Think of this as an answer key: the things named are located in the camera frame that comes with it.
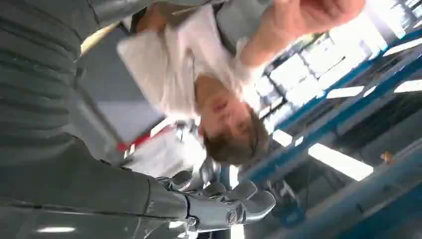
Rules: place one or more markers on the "wide blue steel beam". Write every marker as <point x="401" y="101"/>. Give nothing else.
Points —
<point x="372" y="204"/>

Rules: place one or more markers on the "ribbed grey right arm sleeve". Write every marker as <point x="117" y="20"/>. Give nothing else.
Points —
<point x="33" y="82"/>

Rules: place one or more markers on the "person's hand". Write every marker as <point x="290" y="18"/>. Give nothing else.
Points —
<point x="296" y="23"/>

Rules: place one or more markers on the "person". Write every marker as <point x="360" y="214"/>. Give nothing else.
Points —
<point x="184" y="62"/>

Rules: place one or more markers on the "grey board with red edge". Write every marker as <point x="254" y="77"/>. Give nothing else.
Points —
<point x="125" y="118"/>

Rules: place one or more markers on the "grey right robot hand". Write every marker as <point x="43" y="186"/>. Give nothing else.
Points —
<point x="82" y="198"/>

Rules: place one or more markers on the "long ceiling light panel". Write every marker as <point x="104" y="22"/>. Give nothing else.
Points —
<point x="341" y="162"/>

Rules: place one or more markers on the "small ceiling light panel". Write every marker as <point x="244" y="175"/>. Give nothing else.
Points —
<point x="282" y="138"/>

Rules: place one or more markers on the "narrow ceiling light panel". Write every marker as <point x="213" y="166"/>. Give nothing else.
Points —
<point x="408" y="86"/>
<point x="345" y="92"/>

